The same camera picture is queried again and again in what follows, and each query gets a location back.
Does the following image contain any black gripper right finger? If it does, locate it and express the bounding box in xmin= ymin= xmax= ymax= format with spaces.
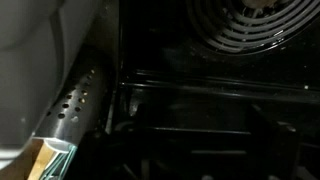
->
xmin=248 ymin=103 xmax=303 ymax=180

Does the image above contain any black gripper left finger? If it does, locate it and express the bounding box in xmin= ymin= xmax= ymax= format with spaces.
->
xmin=93 ymin=103 xmax=193 ymax=180

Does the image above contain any black electric stove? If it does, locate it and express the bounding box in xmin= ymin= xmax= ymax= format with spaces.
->
xmin=106 ymin=0 xmax=320 ymax=180

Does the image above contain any teal whisk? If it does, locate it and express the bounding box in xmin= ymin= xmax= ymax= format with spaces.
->
xmin=41 ymin=144 xmax=79 ymax=180

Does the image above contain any black perforated utensil holder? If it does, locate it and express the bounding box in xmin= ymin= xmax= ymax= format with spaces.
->
xmin=33 ymin=43 xmax=116 ymax=150

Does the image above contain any long wooden spatula with hole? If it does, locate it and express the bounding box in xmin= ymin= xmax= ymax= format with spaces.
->
xmin=28 ymin=143 xmax=59 ymax=180

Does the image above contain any black coil burner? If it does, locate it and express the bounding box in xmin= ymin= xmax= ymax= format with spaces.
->
xmin=185 ymin=0 xmax=320 ymax=56

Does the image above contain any white rice cooker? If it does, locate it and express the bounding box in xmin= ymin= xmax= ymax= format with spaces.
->
xmin=0 ymin=0 xmax=101 ymax=168

